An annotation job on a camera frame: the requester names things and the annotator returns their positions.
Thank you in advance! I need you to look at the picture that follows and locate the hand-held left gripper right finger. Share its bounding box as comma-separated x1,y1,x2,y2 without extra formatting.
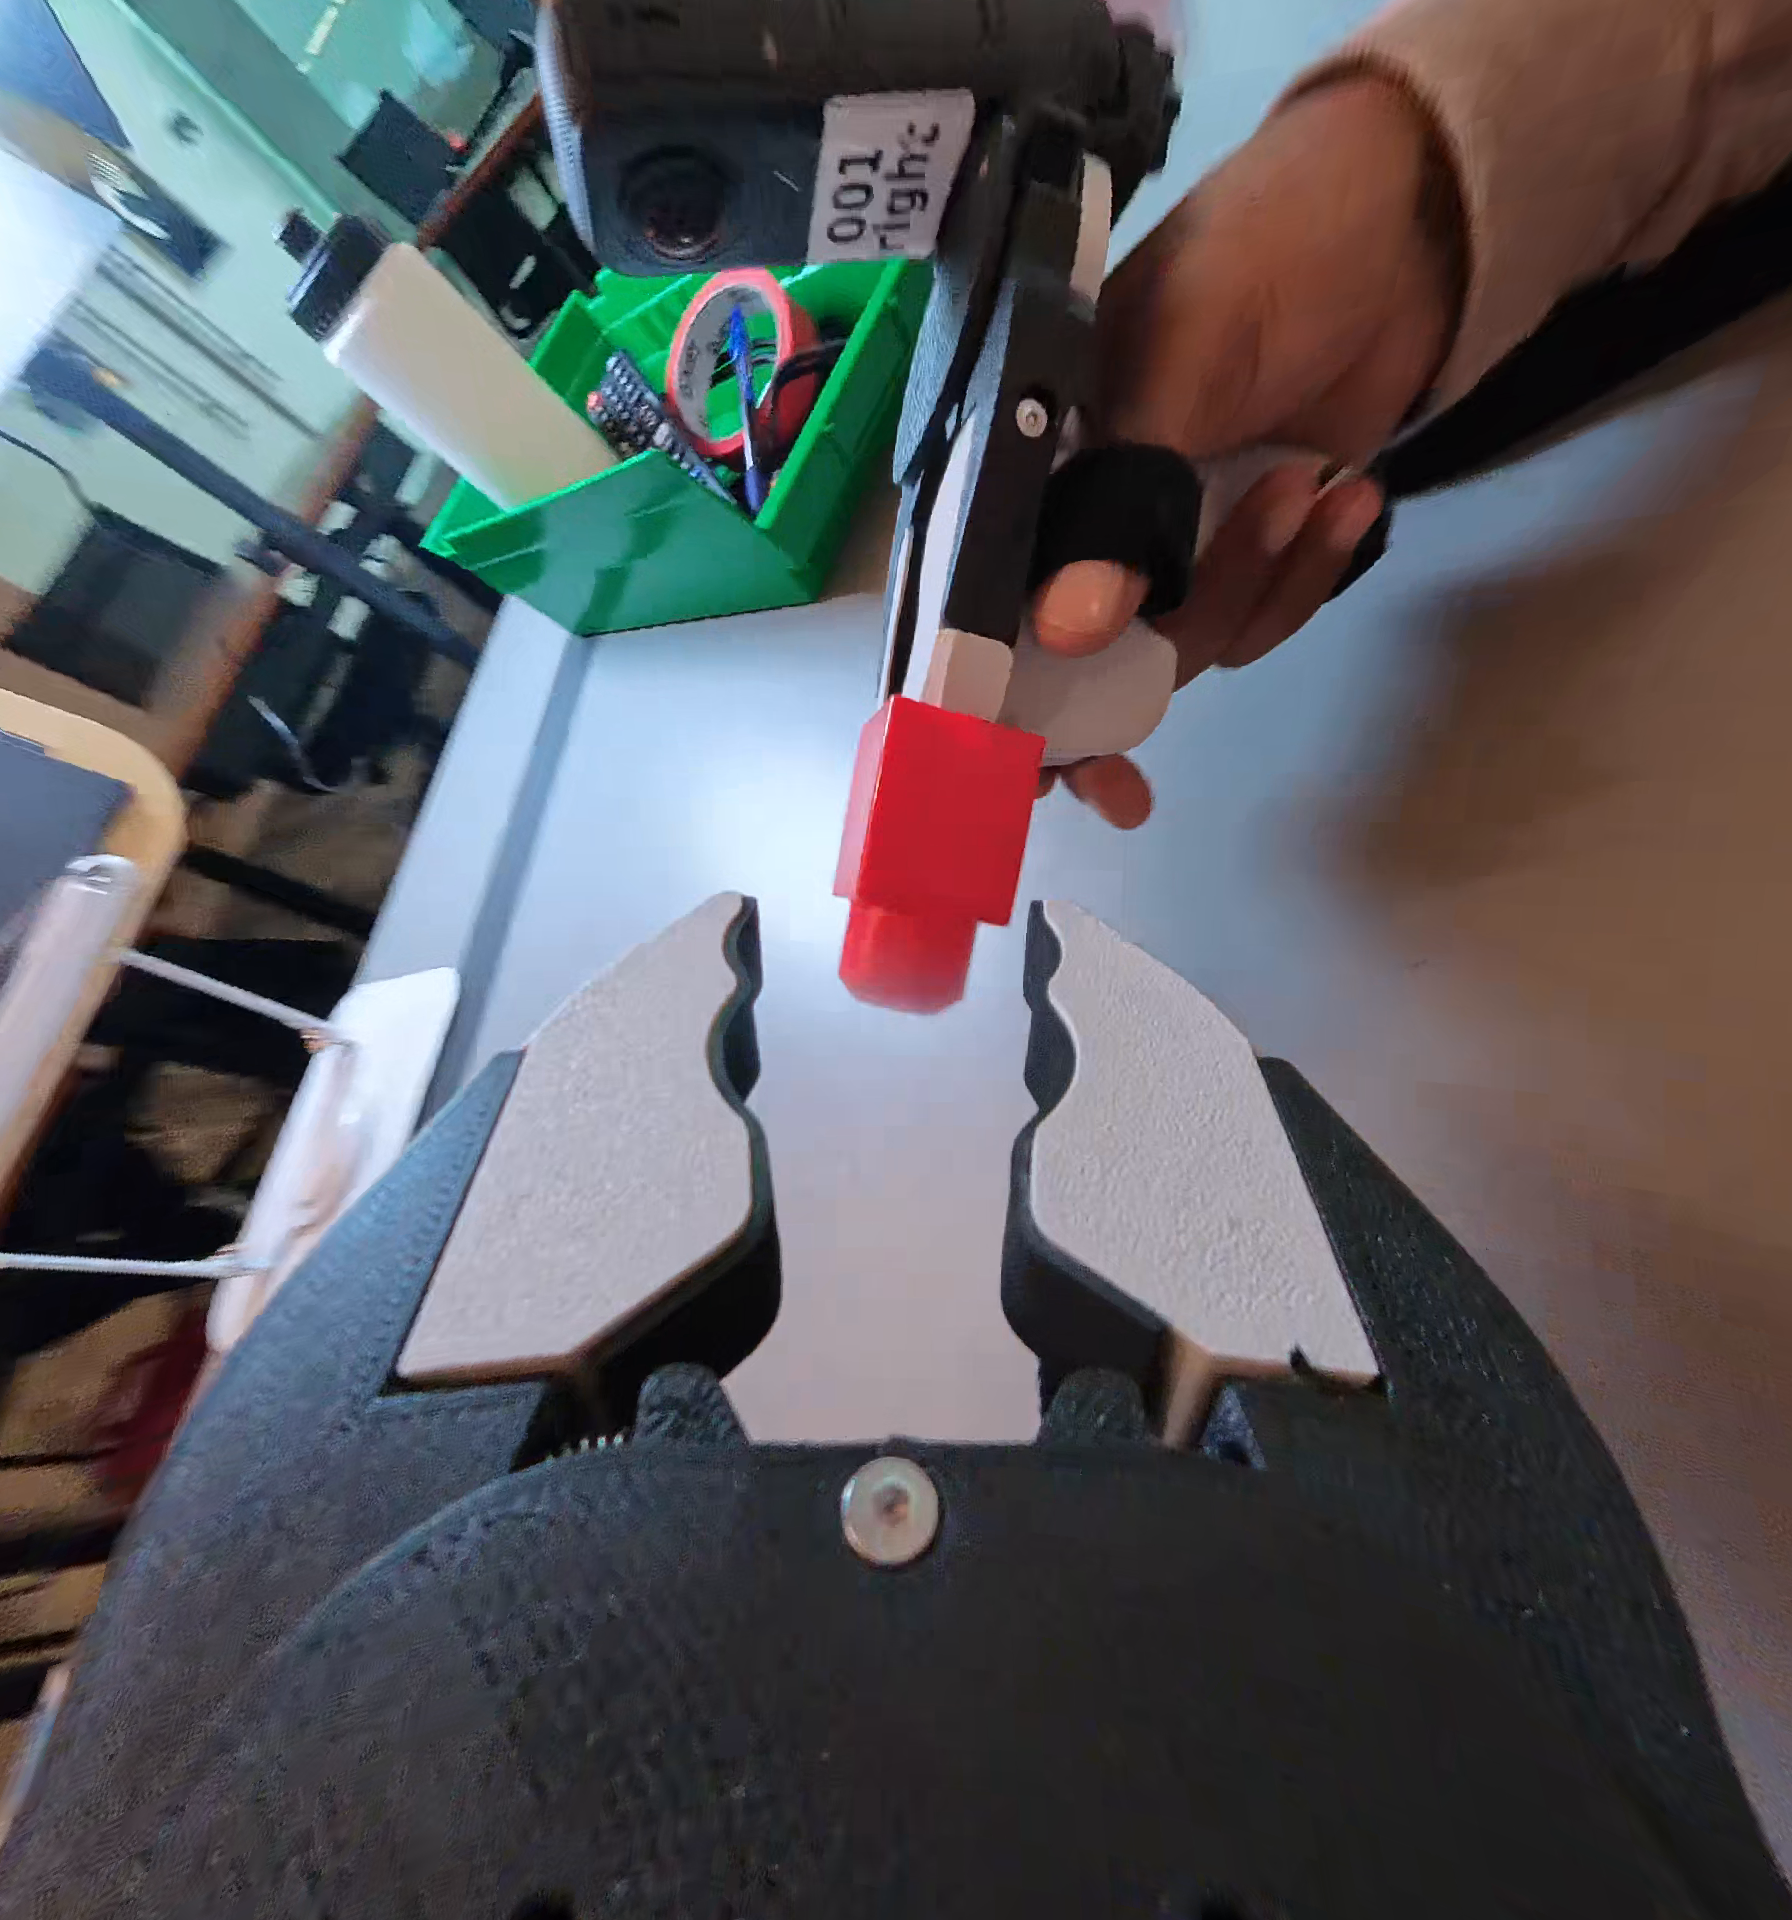
1001,899,1381,1389

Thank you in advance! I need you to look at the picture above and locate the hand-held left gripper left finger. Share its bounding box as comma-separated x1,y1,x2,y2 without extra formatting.
393,891,783,1389

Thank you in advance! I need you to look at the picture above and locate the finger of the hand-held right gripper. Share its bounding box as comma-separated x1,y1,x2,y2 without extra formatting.
930,627,1023,722
881,439,987,709

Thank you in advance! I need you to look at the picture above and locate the green plastic bin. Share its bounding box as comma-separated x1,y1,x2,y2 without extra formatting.
420,258,940,641

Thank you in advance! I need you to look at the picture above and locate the person's right forearm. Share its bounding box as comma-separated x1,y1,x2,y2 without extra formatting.
1287,0,1792,414

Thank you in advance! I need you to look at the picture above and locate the person's right hand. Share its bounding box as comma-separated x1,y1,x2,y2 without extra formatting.
1035,91,1472,832

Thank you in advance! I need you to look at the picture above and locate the blue pen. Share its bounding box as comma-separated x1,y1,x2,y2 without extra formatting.
720,297,775,514

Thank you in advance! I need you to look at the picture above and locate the red tape roll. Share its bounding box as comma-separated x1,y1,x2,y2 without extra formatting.
666,266,798,462

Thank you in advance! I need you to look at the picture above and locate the black remote control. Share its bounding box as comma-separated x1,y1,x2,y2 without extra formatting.
585,349,744,508

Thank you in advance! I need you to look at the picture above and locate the white metal rod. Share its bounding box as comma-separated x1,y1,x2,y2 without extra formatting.
0,1246,275,1280
114,950,356,1046

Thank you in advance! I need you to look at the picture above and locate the white bottle black cap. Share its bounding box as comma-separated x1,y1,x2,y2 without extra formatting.
279,210,618,514

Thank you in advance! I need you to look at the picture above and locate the black light stand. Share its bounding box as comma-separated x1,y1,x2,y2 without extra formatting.
0,351,490,678

